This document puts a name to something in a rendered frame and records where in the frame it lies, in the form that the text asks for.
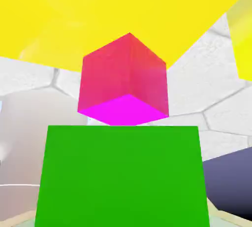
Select small green cube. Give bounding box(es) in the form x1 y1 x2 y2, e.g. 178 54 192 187
34 125 211 227

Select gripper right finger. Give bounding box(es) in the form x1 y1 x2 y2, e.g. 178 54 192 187
206 198 252 227

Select large yellow box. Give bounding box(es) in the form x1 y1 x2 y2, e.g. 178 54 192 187
0 0 252 73

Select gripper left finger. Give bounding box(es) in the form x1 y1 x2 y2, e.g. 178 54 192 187
0 210 37 227

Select small yellow cube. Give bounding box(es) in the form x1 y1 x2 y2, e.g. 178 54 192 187
226 0 252 82

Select small magenta cube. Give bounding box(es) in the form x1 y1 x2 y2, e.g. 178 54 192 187
77 32 169 127

